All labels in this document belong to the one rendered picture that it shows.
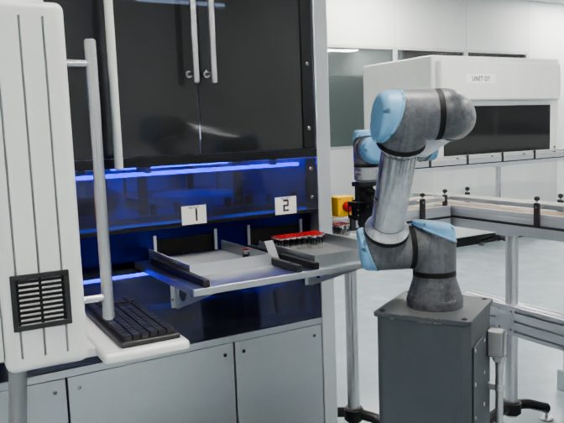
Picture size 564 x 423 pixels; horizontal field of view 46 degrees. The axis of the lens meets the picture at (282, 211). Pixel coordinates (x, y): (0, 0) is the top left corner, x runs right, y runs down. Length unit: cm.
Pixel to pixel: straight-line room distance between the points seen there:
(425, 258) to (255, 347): 79
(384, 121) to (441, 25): 774
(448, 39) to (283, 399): 732
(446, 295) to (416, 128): 52
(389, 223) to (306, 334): 84
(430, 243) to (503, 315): 113
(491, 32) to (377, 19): 196
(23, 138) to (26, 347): 43
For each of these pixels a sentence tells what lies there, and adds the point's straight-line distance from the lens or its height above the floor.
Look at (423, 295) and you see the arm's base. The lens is 182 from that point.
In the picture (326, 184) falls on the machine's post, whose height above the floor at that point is 108.
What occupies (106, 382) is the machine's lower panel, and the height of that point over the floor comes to 54.
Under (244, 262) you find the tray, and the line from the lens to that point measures 195.
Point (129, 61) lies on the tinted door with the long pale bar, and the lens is 209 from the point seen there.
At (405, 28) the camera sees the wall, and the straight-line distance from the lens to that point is 879.
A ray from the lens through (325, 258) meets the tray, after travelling 196.
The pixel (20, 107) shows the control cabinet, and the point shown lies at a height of 134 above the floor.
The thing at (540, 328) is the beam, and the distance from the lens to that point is 278.
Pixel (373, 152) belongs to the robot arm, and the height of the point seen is 121.
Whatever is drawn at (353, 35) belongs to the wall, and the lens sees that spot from 827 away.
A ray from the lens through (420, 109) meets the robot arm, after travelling 150.
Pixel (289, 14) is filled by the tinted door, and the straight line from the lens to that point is 235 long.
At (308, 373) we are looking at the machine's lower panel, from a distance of 248.
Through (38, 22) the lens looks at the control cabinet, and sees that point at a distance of 146.
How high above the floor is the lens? 128
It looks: 7 degrees down
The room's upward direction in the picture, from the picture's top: 2 degrees counter-clockwise
